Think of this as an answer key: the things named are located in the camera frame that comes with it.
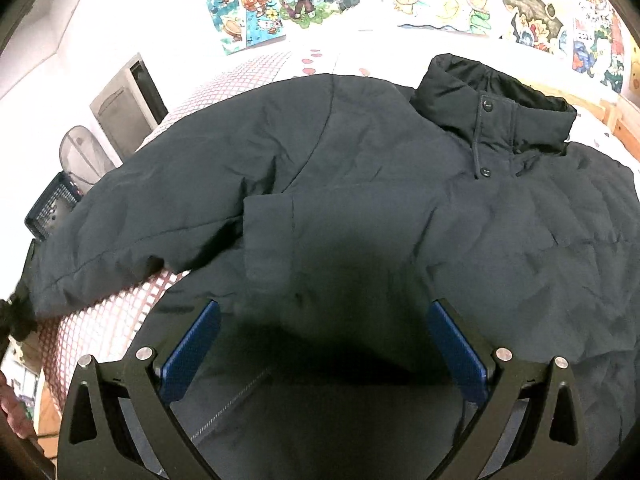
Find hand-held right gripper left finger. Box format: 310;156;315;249
56;299;223;480

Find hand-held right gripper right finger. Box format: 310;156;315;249
427;299;588;480

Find dark padded jacket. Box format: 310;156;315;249
30;52;640;480

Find pink checked bed quilt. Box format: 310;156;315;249
37;46;640;411

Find cluttered storage shelf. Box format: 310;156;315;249
0;240;48;403

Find black plastic basket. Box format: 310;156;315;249
25;171;84;241

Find grey standing fan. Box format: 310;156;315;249
59;125;122;194

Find grey metal panel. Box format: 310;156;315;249
90;52;169;162

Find colourful town drawing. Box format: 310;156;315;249
571;0;627;94

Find orange-dress girl drawing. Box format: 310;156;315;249
200;0;289;56

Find wooden bed frame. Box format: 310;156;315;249
597;94;640;153

